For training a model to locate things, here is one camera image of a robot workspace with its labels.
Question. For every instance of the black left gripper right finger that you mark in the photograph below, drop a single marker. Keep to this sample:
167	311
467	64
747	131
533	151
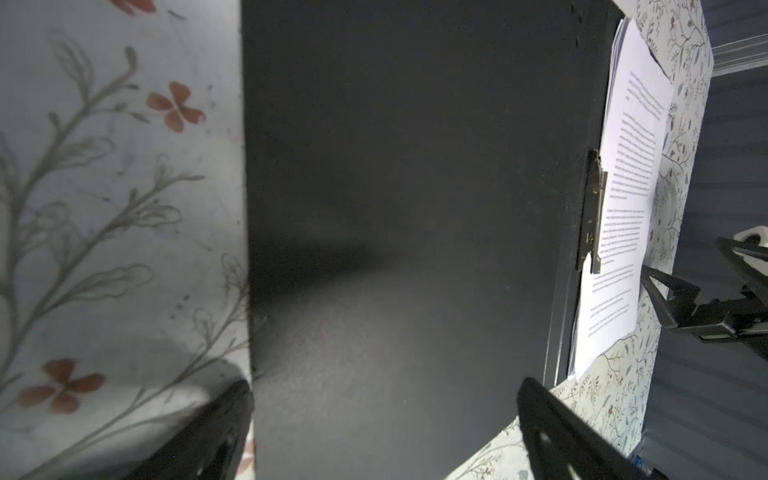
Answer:
562	446

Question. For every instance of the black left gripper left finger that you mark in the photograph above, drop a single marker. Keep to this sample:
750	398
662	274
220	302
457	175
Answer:
210	446

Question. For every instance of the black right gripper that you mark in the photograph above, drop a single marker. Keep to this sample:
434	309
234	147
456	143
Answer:
741	321

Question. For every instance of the printed sheet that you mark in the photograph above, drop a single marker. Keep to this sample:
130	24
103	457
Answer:
634	127

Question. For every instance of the black file folder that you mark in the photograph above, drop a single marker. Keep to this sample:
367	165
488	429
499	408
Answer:
414	186

